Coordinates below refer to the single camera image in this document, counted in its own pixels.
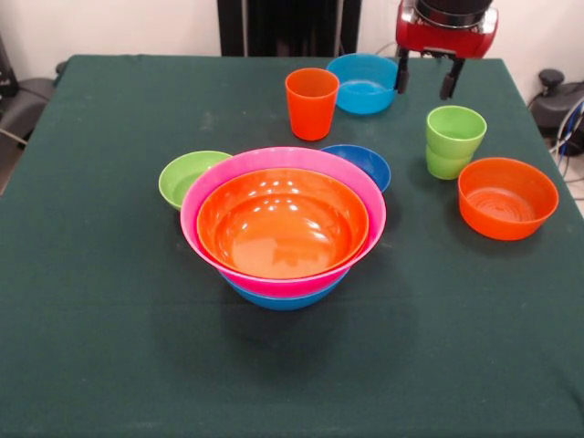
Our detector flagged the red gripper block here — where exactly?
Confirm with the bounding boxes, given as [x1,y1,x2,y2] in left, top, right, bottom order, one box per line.
[395,2,499,101]

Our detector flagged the green cup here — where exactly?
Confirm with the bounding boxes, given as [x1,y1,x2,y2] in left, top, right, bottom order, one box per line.
[425,105,488,181]

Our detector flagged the large pink bowl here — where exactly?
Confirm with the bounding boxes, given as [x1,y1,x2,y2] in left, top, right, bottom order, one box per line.
[180,146,388,298]

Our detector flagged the large orange bowl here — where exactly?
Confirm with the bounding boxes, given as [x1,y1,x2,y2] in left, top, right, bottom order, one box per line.
[195,167,370,279]
[195,214,370,280]

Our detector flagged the small light blue bowl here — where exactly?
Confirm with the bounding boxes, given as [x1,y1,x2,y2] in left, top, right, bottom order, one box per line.
[326,53,404,116]

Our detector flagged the dark blue bowl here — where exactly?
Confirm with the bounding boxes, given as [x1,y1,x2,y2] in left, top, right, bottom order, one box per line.
[318,144,392,193]

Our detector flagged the orange cup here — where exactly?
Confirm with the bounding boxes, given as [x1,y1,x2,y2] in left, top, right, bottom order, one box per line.
[285,68,340,141]

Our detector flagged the small orange bowl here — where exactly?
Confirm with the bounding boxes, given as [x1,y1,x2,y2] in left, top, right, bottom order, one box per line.
[457,157,560,242]

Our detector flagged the large light blue bowl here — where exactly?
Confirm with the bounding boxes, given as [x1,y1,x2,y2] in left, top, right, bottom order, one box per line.
[223,273,346,312]

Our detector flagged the green bowl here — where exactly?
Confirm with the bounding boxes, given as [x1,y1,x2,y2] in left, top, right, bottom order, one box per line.
[158,151,234,212]

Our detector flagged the dark green table cloth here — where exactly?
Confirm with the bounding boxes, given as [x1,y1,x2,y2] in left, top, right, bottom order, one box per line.
[0,54,584,438]

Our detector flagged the hanging black cables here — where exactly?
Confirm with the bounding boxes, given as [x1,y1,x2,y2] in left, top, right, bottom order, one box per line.
[373,38,401,58]

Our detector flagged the grey pedestal foot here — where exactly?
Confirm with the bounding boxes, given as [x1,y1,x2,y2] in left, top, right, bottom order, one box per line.
[0,77,51,133]
[528,68,584,122]

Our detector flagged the cable tangle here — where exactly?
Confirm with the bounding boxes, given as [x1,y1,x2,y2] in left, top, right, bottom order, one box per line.
[547,102,584,183]

